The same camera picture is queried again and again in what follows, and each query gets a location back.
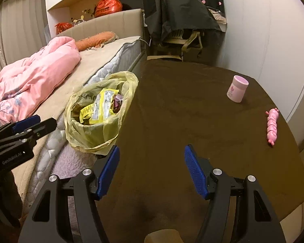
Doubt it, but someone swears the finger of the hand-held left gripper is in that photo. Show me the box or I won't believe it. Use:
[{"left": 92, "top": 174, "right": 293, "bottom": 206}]
[
  {"left": 0, "top": 118, "right": 58, "bottom": 149},
  {"left": 0, "top": 115, "right": 41, "bottom": 143}
]

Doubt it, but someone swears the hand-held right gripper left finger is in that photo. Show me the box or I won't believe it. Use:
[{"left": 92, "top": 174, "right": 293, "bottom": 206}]
[{"left": 17, "top": 145, "right": 121, "bottom": 243}]

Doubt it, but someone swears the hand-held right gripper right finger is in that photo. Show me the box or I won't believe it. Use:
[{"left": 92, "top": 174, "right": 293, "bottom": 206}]
[{"left": 184, "top": 144, "right": 286, "bottom": 243}]

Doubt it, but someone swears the yellow plastic trash bag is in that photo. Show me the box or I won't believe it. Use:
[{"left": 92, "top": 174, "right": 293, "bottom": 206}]
[{"left": 64, "top": 71, "right": 139, "bottom": 155}]

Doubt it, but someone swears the yellow wrapper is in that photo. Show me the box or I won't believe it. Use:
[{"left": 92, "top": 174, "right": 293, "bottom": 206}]
[{"left": 80, "top": 104, "right": 95, "bottom": 124}]

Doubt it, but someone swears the lilac fluffy towel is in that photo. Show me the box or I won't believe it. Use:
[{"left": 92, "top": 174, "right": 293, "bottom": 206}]
[{"left": 53, "top": 144, "right": 97, "bottom": 180}]

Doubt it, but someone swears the pink floral quilt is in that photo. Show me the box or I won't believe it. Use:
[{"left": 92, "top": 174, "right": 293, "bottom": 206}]
[{"left": 0, "top": 37, "right": 81, "bottom": 132}]

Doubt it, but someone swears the pale yellow labelled packet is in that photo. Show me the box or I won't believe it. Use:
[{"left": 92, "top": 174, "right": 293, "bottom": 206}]
[{"left": 90, "top": 88, "right": 118, "bottom": 124}]

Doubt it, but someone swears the dark purple wrapper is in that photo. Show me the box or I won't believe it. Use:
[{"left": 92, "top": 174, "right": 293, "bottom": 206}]
[{"left": 113, "top": 94, "right": 123, "bottom": 112}]

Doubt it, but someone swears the bed with beige sheet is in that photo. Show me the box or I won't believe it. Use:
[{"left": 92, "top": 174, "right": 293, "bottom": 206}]
[{"left": 11, "top": 35, "right": 140, "bottom": 208}]

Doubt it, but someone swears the pink toy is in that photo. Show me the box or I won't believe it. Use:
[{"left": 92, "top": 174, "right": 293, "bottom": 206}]
[{"left": 266, "top": 108, "right": 279, "bottom": 146}]

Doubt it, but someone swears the pink cup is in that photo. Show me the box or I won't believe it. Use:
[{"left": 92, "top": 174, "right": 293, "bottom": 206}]
[{"left": 227, "top": 75, "right": 249, "bottom": 103}]

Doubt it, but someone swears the beige curtain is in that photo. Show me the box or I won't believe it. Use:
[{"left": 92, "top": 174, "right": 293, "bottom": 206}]
[{"left": 0, "top": 0, "right": 47, "bottom": 81}]

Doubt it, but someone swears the white quilted mattress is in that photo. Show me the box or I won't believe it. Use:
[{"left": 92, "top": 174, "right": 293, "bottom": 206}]
[{"left": 25, "top": 42, "right": 146, "bottom": 208}]

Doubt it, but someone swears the small orange plastic bag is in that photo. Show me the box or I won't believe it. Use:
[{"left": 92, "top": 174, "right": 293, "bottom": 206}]
[{"left": 55, "top": 22, "right": 73, "bottom": 34}]

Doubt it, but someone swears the orange pillow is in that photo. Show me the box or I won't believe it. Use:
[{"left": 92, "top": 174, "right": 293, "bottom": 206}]
[{"left": 75, "top": 32, "right": 118, "bottom": 51}]

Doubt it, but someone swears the beige upholstered headboard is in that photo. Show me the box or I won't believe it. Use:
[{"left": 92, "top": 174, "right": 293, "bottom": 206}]
[{"left": 57, "top": 8, "right": 145, "bottom": 43}]

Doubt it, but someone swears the beige chair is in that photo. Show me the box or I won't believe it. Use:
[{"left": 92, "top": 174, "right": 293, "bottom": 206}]
[{"left": 152, "top": 29, "right": 206, "bottom": 56}]

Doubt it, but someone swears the large orange plastic bag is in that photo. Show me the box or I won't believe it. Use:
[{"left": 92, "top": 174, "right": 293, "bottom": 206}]
[{"left": 94, "top": 0, "right": 123, "bottom": 18}]

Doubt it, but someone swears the black jacket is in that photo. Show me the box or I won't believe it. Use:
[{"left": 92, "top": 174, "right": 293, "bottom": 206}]
[{"left": 143, "top": 0, "right": 221, "bottom": 43}]

